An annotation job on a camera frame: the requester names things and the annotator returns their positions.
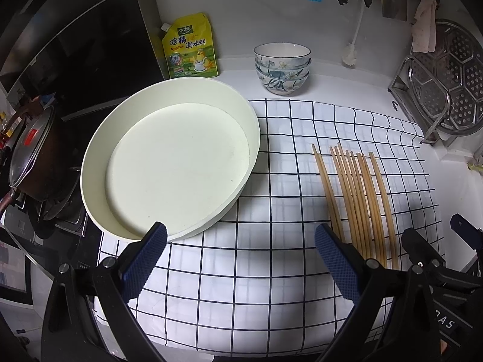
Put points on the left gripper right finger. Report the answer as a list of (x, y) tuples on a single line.
[(343, 261)]

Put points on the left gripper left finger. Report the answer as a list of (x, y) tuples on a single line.
[(138, 260)]

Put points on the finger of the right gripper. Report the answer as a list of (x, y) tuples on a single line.
[(420, 251), (469, 233)]

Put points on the wooden chopstick six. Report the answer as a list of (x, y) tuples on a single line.
[(375, 214)]

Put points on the wooden chopstick four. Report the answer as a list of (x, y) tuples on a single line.
[(361, 205)]

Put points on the wooden chopstick seven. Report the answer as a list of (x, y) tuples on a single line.
[(383, 203)]

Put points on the wooden chopstick two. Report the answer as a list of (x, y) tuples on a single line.
[(348, 199)]

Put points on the wooden chopstick three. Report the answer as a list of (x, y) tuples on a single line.
[(360, 230)]

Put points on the wooden chopstick one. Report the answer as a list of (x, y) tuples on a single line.
[(330, 197)]

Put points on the black white grid cloth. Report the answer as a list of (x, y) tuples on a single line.
[(254, 284)]

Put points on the dark cooking pot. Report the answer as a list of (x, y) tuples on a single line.
[(53, 177)]

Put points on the white round tray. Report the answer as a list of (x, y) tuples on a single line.
[(178, 152)]

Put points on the steel steamer plate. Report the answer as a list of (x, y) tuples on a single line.
[(458, 56)]

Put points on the glass pot lid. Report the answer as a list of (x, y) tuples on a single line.
[(29, 145)]

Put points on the steel dish rack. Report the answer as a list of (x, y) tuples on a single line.
[(442, 112)]

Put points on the bottom floral ceramic bowl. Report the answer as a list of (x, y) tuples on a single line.
[(281, 86)]

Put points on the pink hanging cloth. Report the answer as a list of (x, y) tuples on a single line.
[(424, 28)]

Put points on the top floral ceramic bowl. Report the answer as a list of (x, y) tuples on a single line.
[(281, 54)]

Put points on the yellow seasoning pouch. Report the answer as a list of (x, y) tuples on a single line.
[(189, 47)]

